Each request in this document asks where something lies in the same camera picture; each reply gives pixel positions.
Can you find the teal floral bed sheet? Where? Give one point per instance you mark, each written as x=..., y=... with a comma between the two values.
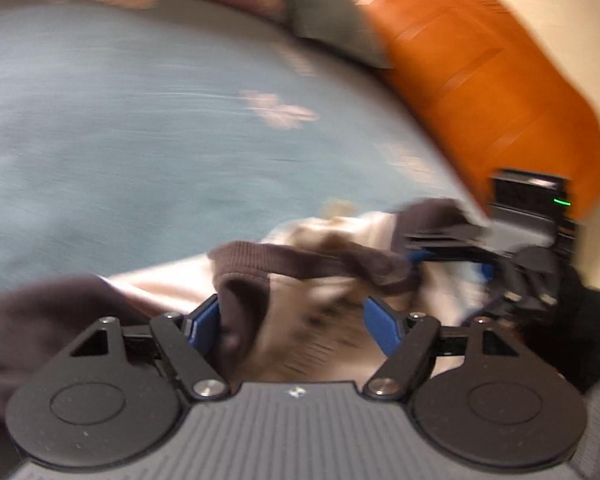
x=130, y=125

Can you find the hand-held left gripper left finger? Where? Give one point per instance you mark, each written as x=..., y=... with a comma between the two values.
x=205, y=327

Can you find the wooden headboard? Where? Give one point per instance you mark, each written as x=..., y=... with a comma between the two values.
x=479, y=75

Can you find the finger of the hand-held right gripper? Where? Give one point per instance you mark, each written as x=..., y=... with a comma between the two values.
x=444, y=235
x=454, y=262

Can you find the beige and brown sweatshirt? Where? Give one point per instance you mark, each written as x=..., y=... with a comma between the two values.
x=300, y=260

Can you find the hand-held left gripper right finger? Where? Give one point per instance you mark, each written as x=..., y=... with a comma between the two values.
x=383, y=327

